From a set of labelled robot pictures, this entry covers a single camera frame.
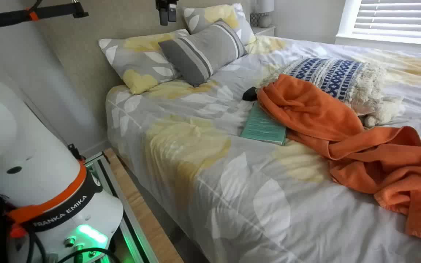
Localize small black appliance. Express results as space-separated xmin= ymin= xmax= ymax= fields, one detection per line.
xmin=242 ymin=84 xmax=262 ymax=103

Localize light teal cloth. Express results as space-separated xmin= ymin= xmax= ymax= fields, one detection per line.
xmin=240 ymin=102 xmax=290 ymax=147

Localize bed with floral duvet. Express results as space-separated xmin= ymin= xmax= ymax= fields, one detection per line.
xmin=104 ymin=33 xmax=421 ymax=263

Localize grey striped pillow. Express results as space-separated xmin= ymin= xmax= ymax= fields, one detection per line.
xmin=158 ymin=18 xmax=249 ymax=87

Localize large floral grey yellow pillow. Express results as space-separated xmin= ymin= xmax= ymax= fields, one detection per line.
xmin=99 ymin=27 xmax=192 ymax=96

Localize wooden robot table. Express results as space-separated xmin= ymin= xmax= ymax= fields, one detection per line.
xmin=85 ymin=145 xmax=186 ymax=263

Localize dark bedside nightstand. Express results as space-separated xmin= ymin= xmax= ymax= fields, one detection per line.
xmin=254 ymin=24 xmax=280 ymax=37

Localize small floral grey yellow pillow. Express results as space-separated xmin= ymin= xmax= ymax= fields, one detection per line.
xmin=182 ymin=2 xmax=258 ymax=46

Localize white bedside lamp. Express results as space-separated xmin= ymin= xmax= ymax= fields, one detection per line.
xmin=249 ymin=0 xmax=277 ymax=29

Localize orange blanket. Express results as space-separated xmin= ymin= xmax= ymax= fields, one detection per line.
xmin=256 ymin=71 xmax=421 ymax=242

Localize white window blinds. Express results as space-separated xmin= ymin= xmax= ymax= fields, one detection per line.
xmin=335 ymin=0 xmax=421 ymax=48

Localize black mounted camera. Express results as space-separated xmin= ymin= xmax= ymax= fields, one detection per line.
xmin=154 ymin=0 xmax=180 ymax=27

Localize black base cable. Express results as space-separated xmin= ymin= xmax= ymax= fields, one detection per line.
xmin=25 ymin=227 xmax=123 ymax=263

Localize orange strap on arm base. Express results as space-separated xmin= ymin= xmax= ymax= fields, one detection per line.
xmin=5 ymin=159 xmax=91 ymax=227

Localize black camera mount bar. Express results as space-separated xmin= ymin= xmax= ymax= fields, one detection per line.
xmin=0 ymin=0 xmax=91 ymax=43

